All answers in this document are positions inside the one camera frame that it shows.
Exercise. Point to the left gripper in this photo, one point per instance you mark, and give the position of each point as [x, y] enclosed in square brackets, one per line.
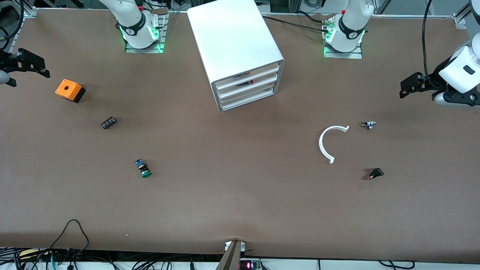
[432, 78]

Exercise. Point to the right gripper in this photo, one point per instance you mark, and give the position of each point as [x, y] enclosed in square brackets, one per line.
[7, 60]

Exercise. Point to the green push button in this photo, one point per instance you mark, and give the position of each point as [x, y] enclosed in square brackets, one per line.
[145, 173]

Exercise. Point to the white low drawer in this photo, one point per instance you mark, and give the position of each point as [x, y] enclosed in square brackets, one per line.
[228, 103]

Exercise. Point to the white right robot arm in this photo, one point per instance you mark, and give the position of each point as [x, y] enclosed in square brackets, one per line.
[131, 22]

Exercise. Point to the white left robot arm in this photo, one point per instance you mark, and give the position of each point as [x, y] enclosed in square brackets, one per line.
[350, 26]

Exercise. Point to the red push button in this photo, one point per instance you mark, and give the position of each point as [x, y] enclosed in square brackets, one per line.
[249, 82]

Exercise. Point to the white drawer with yellow button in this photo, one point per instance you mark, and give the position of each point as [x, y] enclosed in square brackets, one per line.
[228, 83]

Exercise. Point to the white drawer with red button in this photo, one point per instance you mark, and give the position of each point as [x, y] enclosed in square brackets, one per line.
[228, 92]

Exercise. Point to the white drawer cabinet housing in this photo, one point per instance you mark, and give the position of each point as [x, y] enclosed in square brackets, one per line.
[232, 37]

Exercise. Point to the orange box with hole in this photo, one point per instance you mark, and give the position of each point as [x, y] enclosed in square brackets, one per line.
[67, 90]

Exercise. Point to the small black terminal block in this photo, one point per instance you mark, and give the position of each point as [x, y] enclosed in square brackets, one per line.
[108, 122]

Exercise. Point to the white curved plastic arc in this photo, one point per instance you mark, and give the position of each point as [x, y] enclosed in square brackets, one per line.
[321, 144]

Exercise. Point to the device with red display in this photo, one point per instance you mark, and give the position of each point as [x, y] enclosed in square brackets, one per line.
[249, 265]

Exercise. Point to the aluminium frame corner bracket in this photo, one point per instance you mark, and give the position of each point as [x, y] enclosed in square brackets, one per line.
[30, 12]
[460, 20]

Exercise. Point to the small silver metal switch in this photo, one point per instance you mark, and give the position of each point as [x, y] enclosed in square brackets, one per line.
[369, 125]

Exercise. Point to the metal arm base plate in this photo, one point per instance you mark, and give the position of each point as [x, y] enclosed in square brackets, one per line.
[343, 55]
[144, 50]

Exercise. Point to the small black rocker switch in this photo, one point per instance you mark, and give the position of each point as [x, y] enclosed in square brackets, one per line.
[377, 172]

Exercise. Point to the white post bracket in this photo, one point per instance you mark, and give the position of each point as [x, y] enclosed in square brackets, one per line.
[243, 245]

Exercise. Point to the brown camera post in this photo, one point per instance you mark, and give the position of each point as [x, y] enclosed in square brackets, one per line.
[229, 258]

